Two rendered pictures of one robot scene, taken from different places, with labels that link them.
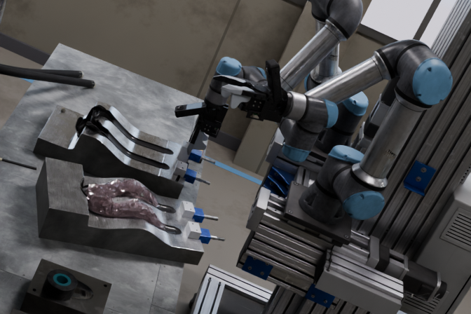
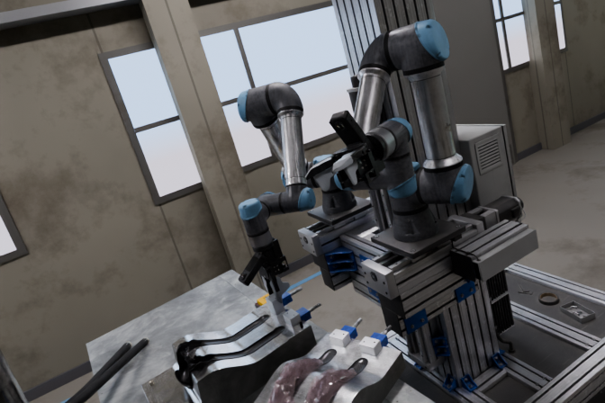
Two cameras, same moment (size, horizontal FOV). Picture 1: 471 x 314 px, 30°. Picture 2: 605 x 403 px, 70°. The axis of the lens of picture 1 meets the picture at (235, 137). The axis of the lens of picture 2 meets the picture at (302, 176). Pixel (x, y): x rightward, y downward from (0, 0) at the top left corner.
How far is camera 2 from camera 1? 158 cm
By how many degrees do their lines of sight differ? 23
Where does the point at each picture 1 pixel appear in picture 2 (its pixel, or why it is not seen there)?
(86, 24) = (85, 323)
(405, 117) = (437, 85)
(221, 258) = not seen: hidden behind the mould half
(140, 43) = (130, 298)
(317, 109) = (397, 129)
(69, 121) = (167, 386)
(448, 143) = not seen: hidden behind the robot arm
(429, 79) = (435, 34)
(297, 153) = (411, 183)
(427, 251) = (481, 192)
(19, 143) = not seen: outside the picture
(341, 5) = (278, 94)
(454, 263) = (499, 183)
